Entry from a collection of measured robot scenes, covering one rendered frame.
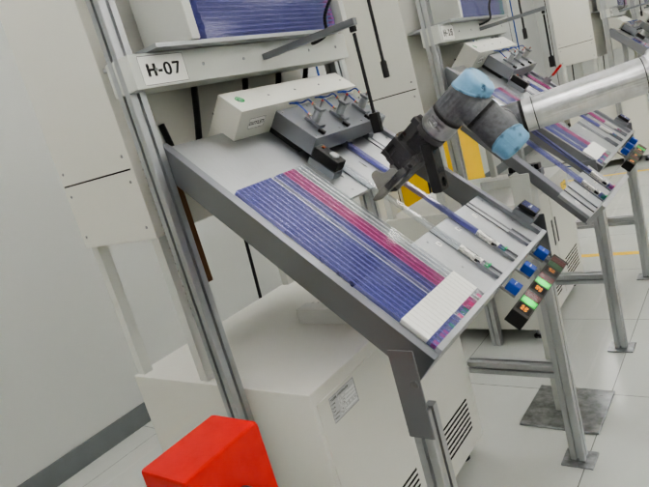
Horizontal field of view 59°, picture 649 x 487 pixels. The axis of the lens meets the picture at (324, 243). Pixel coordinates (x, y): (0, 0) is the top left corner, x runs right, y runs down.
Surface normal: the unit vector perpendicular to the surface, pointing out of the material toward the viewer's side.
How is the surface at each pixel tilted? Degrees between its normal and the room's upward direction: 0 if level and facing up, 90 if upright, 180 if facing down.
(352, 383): 90
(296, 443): 90
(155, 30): 90
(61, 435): 90
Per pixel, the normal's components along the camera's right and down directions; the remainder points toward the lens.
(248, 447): 0.78, -0.08
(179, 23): -0.57, 0.33
